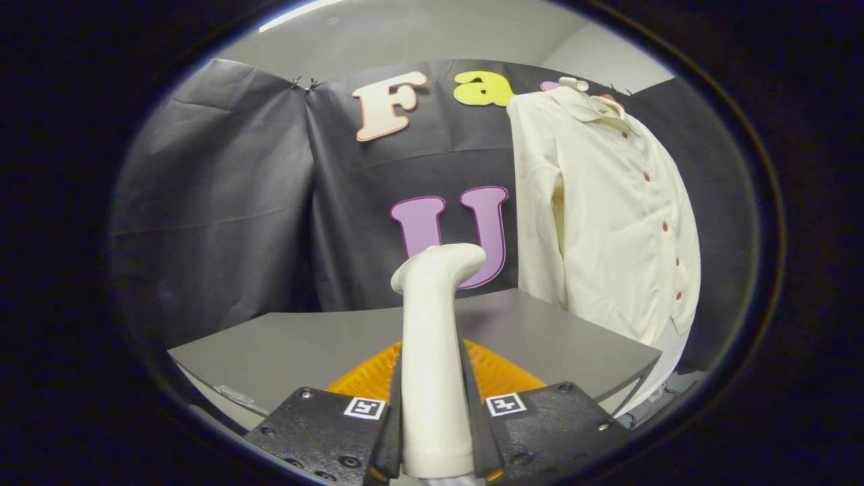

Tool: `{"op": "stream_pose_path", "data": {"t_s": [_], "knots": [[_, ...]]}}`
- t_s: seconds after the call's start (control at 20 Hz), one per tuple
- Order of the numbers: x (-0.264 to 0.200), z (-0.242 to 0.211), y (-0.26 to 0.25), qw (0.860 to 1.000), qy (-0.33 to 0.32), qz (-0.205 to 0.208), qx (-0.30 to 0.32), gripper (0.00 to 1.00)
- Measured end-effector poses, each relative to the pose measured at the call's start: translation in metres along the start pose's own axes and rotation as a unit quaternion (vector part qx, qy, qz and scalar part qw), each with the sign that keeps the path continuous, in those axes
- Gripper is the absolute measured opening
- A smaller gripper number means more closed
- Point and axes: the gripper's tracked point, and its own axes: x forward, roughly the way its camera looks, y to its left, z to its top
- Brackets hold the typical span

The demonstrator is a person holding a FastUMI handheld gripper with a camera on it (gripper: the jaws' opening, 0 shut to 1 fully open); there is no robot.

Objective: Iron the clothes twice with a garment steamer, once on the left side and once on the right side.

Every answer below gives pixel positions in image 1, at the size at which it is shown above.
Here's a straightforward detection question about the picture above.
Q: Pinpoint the cream button shirt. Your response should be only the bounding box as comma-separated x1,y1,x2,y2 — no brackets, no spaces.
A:
506,84,701,346

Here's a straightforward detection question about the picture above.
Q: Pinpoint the white garment steamer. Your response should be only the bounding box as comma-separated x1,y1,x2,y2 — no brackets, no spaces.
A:
390,243,488,480

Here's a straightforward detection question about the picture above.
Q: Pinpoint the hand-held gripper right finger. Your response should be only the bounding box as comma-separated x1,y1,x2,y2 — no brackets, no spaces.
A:
459,337,632,486

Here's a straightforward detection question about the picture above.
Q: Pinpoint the grey cabinet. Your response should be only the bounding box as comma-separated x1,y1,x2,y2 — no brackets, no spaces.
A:
167,288,662,433

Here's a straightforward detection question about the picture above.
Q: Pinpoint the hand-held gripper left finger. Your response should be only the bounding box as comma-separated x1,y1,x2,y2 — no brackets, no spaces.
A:
243,341,406,486

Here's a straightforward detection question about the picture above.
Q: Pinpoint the white garment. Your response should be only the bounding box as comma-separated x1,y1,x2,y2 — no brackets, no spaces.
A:
618,317,691,416

